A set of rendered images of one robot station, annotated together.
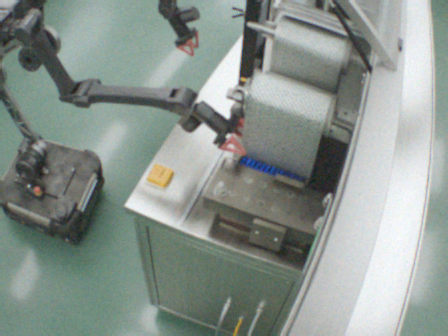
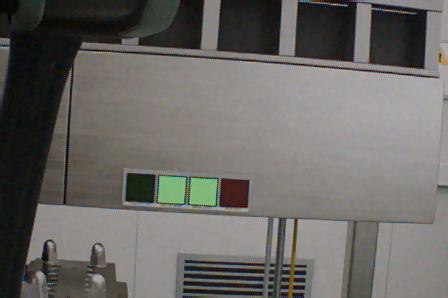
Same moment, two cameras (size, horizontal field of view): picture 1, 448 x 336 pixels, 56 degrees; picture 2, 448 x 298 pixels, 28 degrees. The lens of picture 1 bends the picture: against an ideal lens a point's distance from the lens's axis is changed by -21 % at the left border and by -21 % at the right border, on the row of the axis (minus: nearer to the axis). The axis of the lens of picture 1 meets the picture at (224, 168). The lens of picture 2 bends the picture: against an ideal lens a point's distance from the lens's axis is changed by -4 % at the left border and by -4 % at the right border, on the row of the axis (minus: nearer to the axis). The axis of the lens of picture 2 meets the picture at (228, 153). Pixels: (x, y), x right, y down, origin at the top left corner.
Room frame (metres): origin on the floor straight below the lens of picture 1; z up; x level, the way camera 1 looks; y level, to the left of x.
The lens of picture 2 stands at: (1.41, 1.37, 1.35)
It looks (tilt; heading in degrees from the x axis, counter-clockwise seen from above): 3 degrees down; 244
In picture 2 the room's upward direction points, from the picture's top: 4 degrees clockwise
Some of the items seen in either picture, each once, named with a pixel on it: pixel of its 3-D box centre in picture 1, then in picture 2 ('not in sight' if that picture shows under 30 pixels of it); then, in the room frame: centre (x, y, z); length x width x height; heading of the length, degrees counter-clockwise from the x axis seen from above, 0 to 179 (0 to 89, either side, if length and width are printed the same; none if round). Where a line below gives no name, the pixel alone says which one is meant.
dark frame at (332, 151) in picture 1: (295, 154); not in sight; (1.17, -0.23, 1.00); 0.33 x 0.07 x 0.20; 72
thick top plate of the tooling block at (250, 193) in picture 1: (274, 204); (71, 296); (0.96, -0.16, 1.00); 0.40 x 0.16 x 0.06; 72
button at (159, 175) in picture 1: (159, 175); not in sight; (1.10, 0.21, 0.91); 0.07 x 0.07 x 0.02; 72
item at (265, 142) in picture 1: (278, 148); not in sight; (1.08, -0.16, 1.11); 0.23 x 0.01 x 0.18; 72
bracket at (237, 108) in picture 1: (239, 125); not in sight; (1.22, -0.04, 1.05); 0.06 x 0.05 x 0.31; 72
